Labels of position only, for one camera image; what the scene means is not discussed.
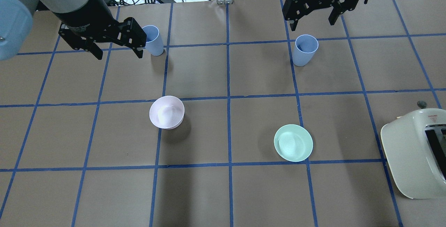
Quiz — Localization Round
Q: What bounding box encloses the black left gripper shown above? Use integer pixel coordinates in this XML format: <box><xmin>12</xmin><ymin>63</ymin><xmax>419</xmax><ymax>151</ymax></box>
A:
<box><xmin>58</xmin><ymin>0</ymin><xmax>147</xmax><ymax>60</ymax></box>

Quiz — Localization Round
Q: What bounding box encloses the blue plastic cup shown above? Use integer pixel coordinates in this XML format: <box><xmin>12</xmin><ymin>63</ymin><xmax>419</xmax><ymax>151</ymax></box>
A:
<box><xmin>292</xmin><ymin>34</ymin><xmax>319</xmax><ymax>67</ymax></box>
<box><xmin>142</xmin><ymin>25</ymin><xmax>164</xmax><ymax>56</ymax></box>

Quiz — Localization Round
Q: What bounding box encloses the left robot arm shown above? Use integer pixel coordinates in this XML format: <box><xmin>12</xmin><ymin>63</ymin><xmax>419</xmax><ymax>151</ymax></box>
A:
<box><xmin>0</xmin><ymin>0</ymin><xmax>146</xmax><ymax>60</ymax></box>

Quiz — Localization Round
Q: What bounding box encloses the pink plastic bowl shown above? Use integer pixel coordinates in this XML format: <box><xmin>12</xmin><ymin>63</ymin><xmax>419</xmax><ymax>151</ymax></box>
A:
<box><xmin>149</xmin><ymin>96</ymin><xmax>185</xmax><ymax>129</ymax></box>

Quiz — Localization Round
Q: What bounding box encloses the mint green plastic bowl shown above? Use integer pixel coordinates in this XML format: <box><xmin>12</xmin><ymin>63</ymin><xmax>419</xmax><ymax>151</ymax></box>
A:
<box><xmin>274</xmin><ymin>124</ymin><xmax>314</xmax><ymax>162</ymax></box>

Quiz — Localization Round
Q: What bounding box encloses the white toaster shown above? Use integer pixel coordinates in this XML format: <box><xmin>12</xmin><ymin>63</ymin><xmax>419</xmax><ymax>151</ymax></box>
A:
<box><xmin>380</xmin><ymin>100</ymin><xmax>446</xmax><ymax>199</ymax></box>

